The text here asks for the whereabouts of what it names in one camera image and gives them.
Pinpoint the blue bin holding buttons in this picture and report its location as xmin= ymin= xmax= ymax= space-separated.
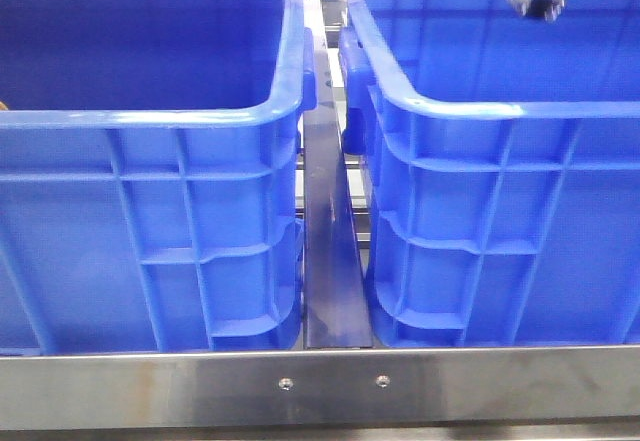
xmin=1 ymin=0 xmax=316 ymax=357

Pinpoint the blue empty target bin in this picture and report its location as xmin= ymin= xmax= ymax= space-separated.
xmin=340 ymin=0 xmax=639 ymax=348

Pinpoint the metal rack frame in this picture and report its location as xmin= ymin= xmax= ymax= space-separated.
xmin=1 ymin=0 xmax=639 ymax=440

